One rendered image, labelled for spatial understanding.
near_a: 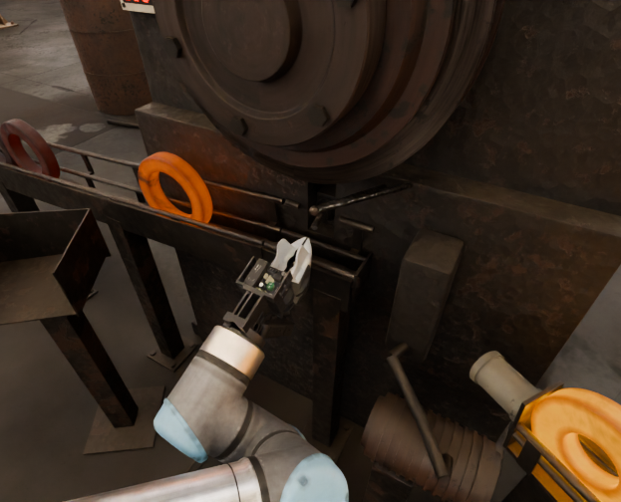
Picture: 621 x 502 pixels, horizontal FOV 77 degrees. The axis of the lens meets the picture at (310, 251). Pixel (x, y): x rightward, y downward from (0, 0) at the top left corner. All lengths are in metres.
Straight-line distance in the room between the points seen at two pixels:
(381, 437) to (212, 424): 0.31
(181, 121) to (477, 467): 0.85
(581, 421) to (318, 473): 0.32
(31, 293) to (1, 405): 0.73
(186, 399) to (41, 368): 1.17
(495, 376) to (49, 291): 0.86
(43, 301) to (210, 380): 0.50
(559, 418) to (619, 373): 1.17
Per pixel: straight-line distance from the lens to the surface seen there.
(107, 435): 1.45
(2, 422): 1.65
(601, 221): 0.70
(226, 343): 0.59
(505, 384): 0.66
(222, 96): 0.55
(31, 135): 1.32
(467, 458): 0.77
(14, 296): 1.04
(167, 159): 0.87
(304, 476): 0.49
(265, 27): 0.47
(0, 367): 1.80
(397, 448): 0.76
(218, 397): 0.58
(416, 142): 0.53
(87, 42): 3.47
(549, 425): 0.64
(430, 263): 0.63
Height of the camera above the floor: 1.21
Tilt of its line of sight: 41 degrees down
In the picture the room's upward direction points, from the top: straight up
